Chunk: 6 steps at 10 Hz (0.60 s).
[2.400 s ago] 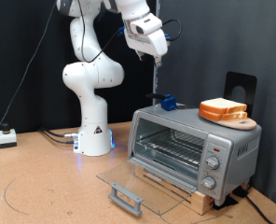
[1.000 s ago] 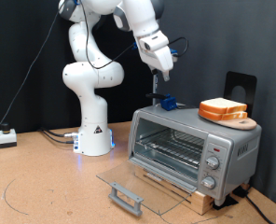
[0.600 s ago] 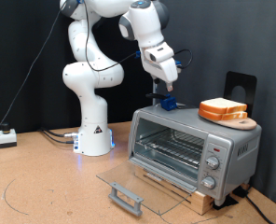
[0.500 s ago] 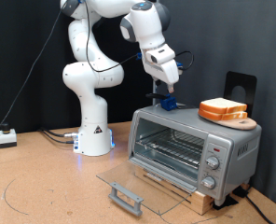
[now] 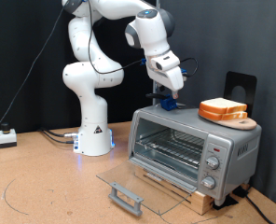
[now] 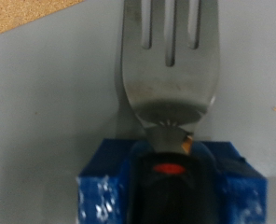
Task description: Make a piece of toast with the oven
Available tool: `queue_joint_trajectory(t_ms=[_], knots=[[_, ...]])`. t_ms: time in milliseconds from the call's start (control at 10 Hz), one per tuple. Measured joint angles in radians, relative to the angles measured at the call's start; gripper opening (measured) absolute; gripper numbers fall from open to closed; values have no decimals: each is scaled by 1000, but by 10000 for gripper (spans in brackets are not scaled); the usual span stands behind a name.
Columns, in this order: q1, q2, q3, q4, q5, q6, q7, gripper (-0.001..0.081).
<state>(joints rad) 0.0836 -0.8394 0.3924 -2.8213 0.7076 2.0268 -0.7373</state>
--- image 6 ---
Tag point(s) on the silver toaster oven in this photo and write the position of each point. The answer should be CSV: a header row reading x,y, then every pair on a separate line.
x,y
35,124

